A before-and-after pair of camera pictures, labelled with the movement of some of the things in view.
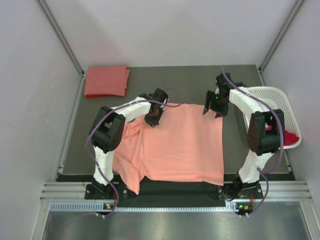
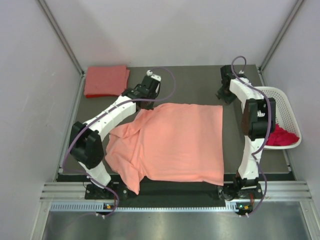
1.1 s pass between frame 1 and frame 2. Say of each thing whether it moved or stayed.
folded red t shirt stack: stayed
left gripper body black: moved
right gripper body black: moved
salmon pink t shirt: stayed
